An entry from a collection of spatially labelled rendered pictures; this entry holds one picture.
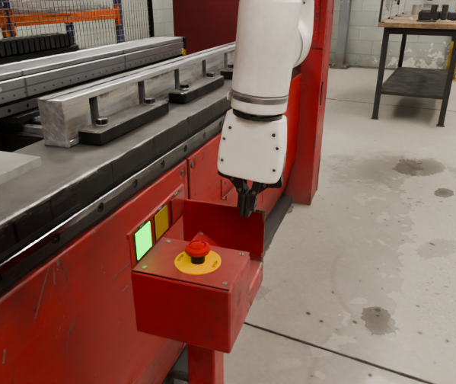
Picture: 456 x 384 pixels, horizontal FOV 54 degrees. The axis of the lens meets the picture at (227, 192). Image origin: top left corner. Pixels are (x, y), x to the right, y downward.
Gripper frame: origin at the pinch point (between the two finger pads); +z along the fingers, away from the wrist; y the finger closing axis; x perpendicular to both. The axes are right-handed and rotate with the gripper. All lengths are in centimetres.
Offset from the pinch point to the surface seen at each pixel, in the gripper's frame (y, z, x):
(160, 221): -12.9, 3.9, -5.7
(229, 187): -22, 30, 66
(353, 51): -24, 62, 729
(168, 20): -353, 48, 719
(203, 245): -3.7, 3.8, -9.7
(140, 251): -12.7, 5.5, -12.7
